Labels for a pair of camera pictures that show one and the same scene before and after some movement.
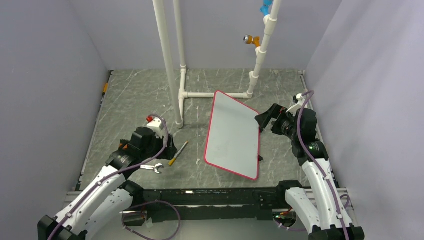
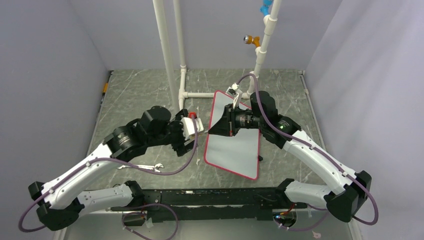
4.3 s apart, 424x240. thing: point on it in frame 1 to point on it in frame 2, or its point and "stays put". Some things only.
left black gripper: (169, 152) to (180, 147)
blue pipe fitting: (264, 8) stays put
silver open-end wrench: (152, 167) stays put
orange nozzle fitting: (249, 39) stays put
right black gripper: (276, 111) to (226, 125)
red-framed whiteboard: (233, 139) stays put
